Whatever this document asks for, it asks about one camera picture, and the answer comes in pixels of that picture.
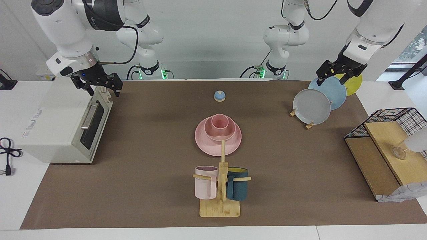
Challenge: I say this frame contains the white power strip box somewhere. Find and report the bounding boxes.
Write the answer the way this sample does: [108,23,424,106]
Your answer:
[36,65,57,81]

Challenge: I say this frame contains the pink plate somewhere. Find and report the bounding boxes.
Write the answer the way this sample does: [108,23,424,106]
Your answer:
[195,116,242,157]

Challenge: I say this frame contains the grey plate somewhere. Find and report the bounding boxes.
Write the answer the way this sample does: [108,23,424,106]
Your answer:
[293,89,331,125]

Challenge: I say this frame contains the white toaster oven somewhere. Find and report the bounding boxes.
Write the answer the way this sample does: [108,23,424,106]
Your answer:
[16,77,113,164]

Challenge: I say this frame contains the yellow plate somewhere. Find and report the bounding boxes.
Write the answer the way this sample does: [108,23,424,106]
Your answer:
[334,73,363,96]

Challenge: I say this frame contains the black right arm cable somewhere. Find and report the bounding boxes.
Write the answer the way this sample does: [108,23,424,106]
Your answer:
[98,25,139,65]

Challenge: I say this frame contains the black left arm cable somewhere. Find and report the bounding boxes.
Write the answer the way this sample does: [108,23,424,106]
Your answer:
[280,0,339,21]

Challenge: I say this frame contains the dark teal mug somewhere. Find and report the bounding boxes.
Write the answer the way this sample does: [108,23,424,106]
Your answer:
[226,167,249,201]

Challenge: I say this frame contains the black left base cables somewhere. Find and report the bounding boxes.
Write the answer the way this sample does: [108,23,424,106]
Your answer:
[240,50,271,79]

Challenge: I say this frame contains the black right base cables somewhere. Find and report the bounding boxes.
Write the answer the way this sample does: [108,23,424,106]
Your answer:
[126,64,174,80]

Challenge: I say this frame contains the black wire basket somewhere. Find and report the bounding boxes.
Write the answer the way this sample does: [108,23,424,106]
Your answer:
[344,107,427,160]

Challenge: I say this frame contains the brown table mat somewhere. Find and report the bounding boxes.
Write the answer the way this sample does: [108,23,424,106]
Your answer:
[20,80,427,230]

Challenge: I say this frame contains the light pink mug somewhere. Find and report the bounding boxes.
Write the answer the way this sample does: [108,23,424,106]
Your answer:
[195,166,219,200]

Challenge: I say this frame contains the wooden two-tier shelf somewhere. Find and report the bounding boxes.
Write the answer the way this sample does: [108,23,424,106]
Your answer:
[345,122,427,200]

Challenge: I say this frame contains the black clamp stand base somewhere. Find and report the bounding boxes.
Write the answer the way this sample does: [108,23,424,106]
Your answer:
[0,68,18,90]

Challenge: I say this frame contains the wooden plate rack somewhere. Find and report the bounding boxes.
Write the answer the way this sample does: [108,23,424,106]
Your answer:
[290,107,315,129]

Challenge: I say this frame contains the clear glass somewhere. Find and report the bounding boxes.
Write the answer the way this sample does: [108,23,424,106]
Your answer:
[392,145,408,160]

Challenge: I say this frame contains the pink cup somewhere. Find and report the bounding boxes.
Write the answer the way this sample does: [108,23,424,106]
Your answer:
[211,114,230,136]

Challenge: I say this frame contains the black base cables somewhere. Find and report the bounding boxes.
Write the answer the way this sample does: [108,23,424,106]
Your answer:
[126,64,174,80]
[240,50,271,79]

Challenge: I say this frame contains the black slanted stand pole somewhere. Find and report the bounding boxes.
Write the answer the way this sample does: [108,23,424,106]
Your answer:
[389,53,427,90]

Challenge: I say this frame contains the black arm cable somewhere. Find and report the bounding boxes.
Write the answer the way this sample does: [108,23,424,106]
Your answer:
[98,25,139,65]
[280,0,339,21]

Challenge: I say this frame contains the light blue plate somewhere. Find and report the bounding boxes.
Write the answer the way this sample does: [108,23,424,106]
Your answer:
[308,77,347,110]

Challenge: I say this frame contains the pink bowl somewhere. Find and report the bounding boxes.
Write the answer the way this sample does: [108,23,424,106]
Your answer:
[204,115,237,141]

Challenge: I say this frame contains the wooden mug tree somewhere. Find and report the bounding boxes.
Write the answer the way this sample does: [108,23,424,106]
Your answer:
[193,139,252,218]

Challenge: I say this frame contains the black power cord with plug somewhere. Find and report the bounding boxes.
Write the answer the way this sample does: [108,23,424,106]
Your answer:
[0,137,23,176]

